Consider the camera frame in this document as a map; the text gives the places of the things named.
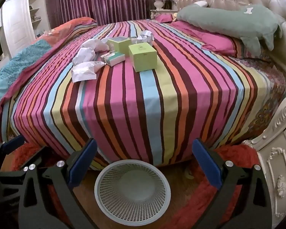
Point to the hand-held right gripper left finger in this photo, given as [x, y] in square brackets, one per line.
[83, 163]

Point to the red shaggy rug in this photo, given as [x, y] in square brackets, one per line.
[238, 152]

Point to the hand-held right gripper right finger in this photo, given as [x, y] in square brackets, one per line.
[207, 164]

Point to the floral patterned mattress cover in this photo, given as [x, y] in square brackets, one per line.
[269, 95]

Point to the white wardrobe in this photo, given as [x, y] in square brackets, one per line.
[14, 23]

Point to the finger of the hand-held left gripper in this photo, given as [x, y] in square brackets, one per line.
[39, 157]
[13, 143]

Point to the large light green box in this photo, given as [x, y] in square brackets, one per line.
[143, 57]

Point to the purple curtain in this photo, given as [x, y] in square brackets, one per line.
[97, 0]

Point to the cream carved nightstand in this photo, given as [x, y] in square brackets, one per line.
[162, 12]
[281, 159]

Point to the striped bed sheet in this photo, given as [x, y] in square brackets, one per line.
[133, 112]

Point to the white plastic mesh basket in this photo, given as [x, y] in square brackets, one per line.
[133, 195]

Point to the orange and teal quilt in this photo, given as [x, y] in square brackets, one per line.
[19, 64]

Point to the green plush pillow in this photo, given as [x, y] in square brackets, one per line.
[228, 21]

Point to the white paper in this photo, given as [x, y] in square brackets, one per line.
[145, 36]

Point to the white vase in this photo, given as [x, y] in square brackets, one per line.
[158, 4]

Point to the small pink pillow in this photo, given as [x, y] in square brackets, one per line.
[164, 18]

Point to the green box with dark top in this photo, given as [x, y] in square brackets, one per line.
[119, 44]

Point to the large pink pillow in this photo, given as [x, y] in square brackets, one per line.
[205, 38]

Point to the dark potted flowers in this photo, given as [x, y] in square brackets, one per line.
[169, 2]

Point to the small white green packet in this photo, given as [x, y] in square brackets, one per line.
[113, 59]

